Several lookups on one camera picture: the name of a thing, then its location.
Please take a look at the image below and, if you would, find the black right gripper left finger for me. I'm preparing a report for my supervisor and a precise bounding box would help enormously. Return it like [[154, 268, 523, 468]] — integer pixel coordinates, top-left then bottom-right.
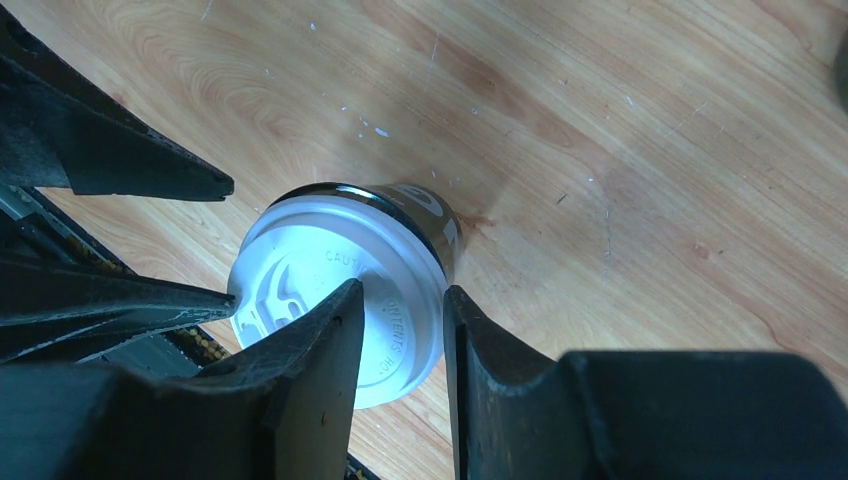
[[0, 278, 366, 480]]

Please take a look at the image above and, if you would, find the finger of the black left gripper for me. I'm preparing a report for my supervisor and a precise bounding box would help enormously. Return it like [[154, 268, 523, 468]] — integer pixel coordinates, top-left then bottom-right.
[[1, 9, 234, 202], [1, 258, 236, 363]]

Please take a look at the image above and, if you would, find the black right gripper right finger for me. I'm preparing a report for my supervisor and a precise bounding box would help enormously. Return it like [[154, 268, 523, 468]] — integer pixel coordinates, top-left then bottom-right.
[[444, 286, 847, 479]]

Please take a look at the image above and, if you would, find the white single cup lid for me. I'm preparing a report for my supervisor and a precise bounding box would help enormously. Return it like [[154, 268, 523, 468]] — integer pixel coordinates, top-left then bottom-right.
[[227, 194, 448, 409]]

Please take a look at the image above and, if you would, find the brown coffee cup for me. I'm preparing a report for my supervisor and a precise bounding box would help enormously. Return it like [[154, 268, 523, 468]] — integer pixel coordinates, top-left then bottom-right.
[[277, 182, 464, 282]]

